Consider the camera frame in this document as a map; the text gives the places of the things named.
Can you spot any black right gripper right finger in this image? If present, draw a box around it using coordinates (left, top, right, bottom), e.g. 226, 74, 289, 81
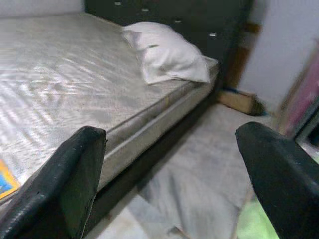
235, 121, 319, 239

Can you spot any light green cloth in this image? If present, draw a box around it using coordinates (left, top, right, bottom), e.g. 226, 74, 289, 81
235, 196, 280, 239

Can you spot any brown cardboard box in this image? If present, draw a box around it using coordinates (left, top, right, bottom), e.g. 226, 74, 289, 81
216, 89, 261, 117

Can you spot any dark framed wardrobe door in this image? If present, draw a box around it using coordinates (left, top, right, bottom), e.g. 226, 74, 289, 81
295, 104, 319, 160

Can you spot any patterned grey white mattress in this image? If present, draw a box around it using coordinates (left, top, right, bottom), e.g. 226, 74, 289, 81
0, 12, 220, 207

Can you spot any pink framed board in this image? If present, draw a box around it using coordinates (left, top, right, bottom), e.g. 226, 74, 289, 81
276, 39, 319, 137

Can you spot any white bed sheet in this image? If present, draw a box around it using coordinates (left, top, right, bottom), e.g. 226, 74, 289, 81
138, 103, 255, 236

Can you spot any black tufted headboard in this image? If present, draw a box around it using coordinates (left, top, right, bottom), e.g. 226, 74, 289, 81
84, 0, 252, 85

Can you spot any orange blue picture book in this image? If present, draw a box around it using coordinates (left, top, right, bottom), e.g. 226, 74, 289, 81
0, 159, 21, 200

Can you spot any white pillow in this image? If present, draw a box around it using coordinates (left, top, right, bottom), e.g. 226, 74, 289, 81
121, 21, 212, 85

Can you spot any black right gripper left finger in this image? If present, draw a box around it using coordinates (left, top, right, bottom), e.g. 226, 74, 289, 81
0, 126, 107, 239

